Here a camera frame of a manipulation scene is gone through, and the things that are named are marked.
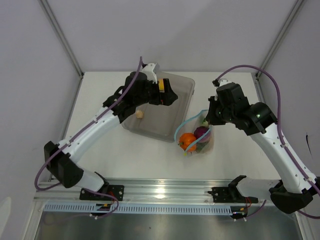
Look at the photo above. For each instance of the right aluminium frame post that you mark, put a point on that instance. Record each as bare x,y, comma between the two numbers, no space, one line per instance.
282,33

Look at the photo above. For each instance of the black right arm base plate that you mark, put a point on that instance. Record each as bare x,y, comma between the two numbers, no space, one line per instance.
230,195

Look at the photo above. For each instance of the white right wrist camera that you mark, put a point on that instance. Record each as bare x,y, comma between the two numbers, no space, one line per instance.
220,82

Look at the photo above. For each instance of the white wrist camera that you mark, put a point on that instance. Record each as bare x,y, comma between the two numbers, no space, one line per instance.
220,82
150,70

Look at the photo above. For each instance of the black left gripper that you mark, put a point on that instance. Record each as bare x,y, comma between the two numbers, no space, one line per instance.
166,98

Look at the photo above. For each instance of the aluminium frame post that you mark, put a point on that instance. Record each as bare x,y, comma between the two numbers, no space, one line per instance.
54,23
282,33

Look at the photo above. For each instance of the orange toy pumpkin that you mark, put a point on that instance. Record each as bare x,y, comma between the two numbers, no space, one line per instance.
186,139

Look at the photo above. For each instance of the purple toy onion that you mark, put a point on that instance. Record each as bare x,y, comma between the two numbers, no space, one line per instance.
202,131

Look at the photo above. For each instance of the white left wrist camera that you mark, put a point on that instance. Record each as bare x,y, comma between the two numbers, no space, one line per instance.
150,70

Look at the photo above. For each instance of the clear zip top bag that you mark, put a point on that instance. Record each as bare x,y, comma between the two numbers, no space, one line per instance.
190,125

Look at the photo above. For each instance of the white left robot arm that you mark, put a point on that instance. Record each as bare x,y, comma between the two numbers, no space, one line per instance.
61,159

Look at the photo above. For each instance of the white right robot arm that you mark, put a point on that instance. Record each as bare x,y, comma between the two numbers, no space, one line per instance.
297,185

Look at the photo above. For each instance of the aluminium table edge rail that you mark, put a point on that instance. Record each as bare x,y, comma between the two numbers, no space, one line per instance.
145,191

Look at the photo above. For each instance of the left aluminium frame post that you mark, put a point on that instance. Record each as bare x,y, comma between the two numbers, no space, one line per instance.
54,23

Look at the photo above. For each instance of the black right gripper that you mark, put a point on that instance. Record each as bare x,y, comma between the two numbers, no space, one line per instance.
214,100

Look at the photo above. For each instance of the white toy radish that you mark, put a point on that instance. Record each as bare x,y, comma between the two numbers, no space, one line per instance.
204,122

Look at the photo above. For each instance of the yellow toy lemon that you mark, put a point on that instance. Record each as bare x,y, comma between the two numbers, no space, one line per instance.
161,85

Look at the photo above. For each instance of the clear grey plastic bin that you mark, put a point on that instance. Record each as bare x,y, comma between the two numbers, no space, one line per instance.
160,122

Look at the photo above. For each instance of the white toy garlic bulb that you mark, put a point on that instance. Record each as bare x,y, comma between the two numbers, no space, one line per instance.
139,114

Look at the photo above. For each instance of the toy pineapple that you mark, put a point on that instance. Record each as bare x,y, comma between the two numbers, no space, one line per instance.
203,147

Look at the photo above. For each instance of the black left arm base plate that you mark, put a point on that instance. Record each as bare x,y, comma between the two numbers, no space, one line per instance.
106,193

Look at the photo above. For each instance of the white slotted cable duct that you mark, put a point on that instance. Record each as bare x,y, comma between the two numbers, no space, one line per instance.
132,208

